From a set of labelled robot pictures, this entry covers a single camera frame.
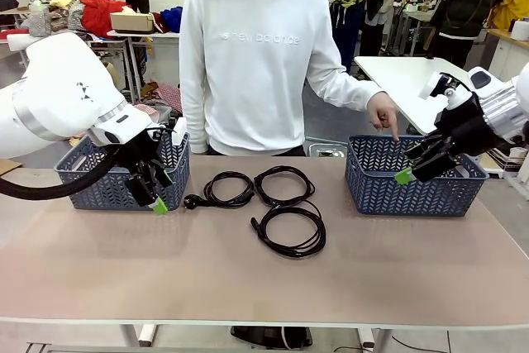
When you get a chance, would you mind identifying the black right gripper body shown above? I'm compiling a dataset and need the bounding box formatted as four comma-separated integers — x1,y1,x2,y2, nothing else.
433,92,503,160

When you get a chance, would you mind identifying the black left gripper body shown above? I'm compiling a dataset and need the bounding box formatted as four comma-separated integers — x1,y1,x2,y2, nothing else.
117,127,175,179

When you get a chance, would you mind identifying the person's left forearm white sleeve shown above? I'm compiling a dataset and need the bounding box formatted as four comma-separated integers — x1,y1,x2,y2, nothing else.
307,69,384,113

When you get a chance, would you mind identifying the person's right forearm white sleeve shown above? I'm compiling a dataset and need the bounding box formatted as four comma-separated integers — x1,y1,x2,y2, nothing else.
179,79,211,155

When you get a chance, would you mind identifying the person's left hand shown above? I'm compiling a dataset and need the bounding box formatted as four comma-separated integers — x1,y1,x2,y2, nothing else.
365,92,402,142

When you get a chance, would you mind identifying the blue-grey plastic basket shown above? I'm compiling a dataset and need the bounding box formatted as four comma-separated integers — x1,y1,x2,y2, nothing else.
345,134,490,217
55,131,192,212

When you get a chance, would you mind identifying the grey storage bin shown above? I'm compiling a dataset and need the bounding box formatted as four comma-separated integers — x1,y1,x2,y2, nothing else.
136,103,173,126

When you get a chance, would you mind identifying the red checked cloth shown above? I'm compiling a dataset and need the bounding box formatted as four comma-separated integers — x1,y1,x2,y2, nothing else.
142,82,183,114

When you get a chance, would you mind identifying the open cardboard box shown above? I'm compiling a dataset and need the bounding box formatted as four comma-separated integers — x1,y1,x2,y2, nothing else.
101,61,122,90

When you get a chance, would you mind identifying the white cabinet wooden top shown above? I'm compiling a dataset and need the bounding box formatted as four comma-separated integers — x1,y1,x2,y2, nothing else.
485,28,529,81

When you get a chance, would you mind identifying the grey metal bin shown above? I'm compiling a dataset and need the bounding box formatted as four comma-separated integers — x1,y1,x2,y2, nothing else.
307,141,348,158

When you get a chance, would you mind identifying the white paper roll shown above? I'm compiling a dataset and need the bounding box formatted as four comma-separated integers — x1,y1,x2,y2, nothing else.
512,20,529,42

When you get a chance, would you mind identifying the person in white sweatshirt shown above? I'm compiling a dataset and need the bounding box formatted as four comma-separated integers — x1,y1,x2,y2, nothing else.
179,0,348,158

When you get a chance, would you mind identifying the person in black jacket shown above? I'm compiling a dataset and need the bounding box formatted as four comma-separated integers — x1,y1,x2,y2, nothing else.
429,0,509,69

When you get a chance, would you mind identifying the tan closed cardboard box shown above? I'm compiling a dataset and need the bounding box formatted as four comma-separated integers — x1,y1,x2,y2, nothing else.
109,12,156,34

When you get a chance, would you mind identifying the blue cloth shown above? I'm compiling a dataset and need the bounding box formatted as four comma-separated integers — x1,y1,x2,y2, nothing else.
160,6,184,34

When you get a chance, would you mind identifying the white table leg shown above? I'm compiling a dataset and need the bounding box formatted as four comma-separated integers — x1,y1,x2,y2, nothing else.
357,327,392,353
122,322,160,348

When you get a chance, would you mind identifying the patterned cloth pile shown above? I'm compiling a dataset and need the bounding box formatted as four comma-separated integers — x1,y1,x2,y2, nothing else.
28,0,90,36

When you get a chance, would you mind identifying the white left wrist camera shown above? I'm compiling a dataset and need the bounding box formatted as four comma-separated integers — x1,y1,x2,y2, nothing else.
172,117,188,146

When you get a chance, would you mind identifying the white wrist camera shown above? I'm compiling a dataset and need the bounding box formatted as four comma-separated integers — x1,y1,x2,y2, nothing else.
419,71,472,110
172,117,188,146

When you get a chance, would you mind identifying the black coiled cable round plug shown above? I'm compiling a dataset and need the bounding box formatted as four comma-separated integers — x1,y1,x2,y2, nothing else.
183,170,255,209

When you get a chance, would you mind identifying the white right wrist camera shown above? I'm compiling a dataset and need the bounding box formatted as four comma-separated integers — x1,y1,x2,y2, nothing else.
419,71,472,110

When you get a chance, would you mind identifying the black left arm hose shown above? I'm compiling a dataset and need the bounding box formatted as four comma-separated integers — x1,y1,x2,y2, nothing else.
0,141,125,201

